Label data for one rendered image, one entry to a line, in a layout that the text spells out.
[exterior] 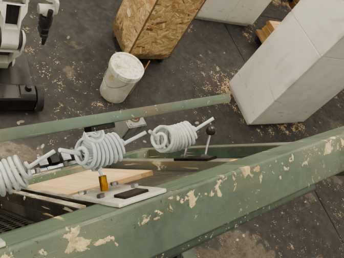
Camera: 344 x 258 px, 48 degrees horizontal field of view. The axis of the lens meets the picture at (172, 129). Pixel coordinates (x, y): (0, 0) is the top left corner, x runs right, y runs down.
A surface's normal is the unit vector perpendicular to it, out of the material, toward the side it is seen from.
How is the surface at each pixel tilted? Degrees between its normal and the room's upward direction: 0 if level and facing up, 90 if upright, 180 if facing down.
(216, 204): 30
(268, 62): 90
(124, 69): 0
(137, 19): 90
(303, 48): 90
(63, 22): 0
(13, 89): 0
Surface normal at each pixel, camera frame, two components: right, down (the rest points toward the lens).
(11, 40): 0.48, 0.54
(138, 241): 0.61, -0.06
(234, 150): -0.78, 0.16
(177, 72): 0.44, -0.55
